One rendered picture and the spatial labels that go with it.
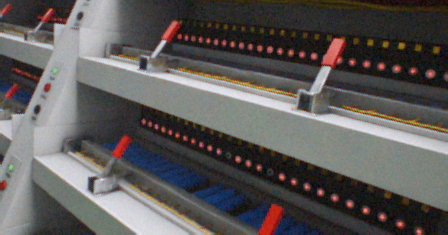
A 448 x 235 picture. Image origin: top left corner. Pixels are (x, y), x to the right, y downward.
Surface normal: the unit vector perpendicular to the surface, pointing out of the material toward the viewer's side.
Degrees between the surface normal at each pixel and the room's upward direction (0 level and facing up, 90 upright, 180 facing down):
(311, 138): 113
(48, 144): 90
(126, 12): 90
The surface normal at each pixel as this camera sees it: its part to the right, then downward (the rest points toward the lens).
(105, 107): 0.75, 0.23
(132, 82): -0.64, 0.07
